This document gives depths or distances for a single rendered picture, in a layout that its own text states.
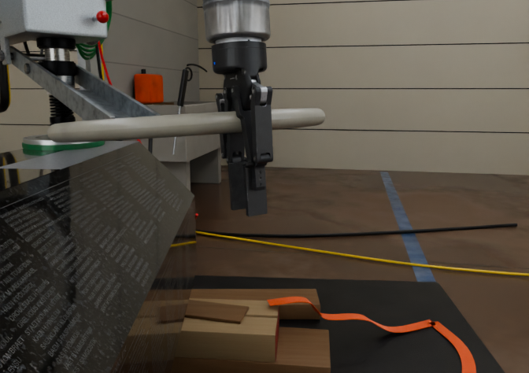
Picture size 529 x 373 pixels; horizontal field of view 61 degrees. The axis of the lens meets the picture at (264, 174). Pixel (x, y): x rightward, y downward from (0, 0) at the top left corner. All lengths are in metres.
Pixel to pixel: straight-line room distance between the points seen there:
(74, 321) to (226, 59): 0.42
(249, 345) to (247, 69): 1.14
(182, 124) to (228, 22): 0.14
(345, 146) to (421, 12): 1.76
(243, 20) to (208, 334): 1.18
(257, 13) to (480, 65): 5.30
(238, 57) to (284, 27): 5.17
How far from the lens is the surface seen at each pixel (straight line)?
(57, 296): 0.74
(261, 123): 0.58
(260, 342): 1.58
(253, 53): 0.61
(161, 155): 3.78
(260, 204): 0.62
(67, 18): 1.35
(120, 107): 1.21
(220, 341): 1.60
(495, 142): 5.93
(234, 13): 0.61
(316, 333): 1.78
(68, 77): 1.40
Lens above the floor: 0.98
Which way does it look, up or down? 11 degrees down
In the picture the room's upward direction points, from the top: straight up
